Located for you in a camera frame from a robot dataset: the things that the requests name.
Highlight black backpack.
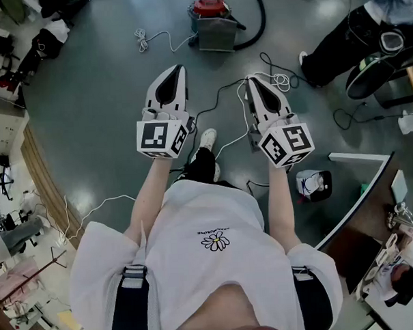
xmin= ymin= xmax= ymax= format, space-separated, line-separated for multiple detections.
xmin=16 ymin=26 xmax=74 ymax=78

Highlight thin white floor cable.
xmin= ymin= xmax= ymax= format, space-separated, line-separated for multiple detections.
xmin=55 ymin=193 xmax=139 ymax=245

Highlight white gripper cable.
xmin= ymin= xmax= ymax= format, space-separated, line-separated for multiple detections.
xmin=209 ymin=79 xmax=252 ymax=161

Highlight black right harness strap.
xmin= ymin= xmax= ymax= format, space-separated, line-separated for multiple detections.
xmin=291 ymin=264 xmax=334 ymax=330

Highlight long black cable with adapter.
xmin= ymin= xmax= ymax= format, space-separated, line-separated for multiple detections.
xmin=258 ymin=49 xmax=319 ymax=91

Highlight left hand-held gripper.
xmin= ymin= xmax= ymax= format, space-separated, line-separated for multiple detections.
xmin=132 ymin=64 xmax=197 ymax=161

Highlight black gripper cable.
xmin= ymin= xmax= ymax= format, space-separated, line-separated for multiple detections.
xmin=187 ymin=79 xmax=251 ymax=162

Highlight person's left forearm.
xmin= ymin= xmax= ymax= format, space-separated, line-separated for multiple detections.
xmin=119 ymin=156 xmax=180 ymax=244

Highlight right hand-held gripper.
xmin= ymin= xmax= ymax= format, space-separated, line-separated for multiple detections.
xmin=244 ymin=73 xmax=317 ymax=170

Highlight person's right forearm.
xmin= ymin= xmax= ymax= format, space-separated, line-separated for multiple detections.
xmin=266 ymin=162 xmax=302 ymax=251

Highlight white cabinet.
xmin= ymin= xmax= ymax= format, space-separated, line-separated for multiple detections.
xmin=0 ymin=110 xmax=32 ymax=158

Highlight black waste bin white liner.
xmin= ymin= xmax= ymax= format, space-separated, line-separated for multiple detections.
xmin=294 ymin=169 xmax=334 ymax=204

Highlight black left harness strap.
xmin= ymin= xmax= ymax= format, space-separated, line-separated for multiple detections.
xmin=108 ymin=264 xmax=153 ymax=330

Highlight person's white t-shirt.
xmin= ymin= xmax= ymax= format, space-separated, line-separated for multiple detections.
xmin=64 ymin=174 xmax=345 ymax=330

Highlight white vacuum power cord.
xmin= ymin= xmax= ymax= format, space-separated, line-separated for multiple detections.
xmin=134 ymin=25 xmax=199 ymax=55

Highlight wooden coat rack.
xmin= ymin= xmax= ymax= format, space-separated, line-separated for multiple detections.
xmin=0 ymin=249 xmax=70 ymax=307

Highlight black office chair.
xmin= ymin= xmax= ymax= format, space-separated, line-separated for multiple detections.
xmin=0 ymin=154 xmax=16 ymax=205

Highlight coiled white cable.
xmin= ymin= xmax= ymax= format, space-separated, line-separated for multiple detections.
xmin=253 ymin=70 xmax=293 ymax=95

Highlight short black looped cable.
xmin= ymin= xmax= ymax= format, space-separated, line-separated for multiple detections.
xmin=332 ymin=100 xmax=405 ymax=131

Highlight pink cloth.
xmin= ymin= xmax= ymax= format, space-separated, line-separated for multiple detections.
xmin=0 ymin=260 xmax=40 ymax=301

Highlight black harness strap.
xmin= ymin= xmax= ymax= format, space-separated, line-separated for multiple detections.
xmin=108 ymin=264 xmax=153 ymax=330
xmin=291 ymin=264 xmax=334 ymax=330

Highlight red vacuum cleaner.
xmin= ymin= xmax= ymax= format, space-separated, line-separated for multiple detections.
xmin=186 ymin=0 xmax=247 ymax=48

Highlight black vacuum hose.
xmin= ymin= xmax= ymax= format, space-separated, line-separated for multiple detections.
xmin=231 ymin=0 xmax=317 ymax=51

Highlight person's black striped trousers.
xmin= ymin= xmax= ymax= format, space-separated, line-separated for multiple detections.
xmin=171 ymin=146 xmax=229 ymax=191

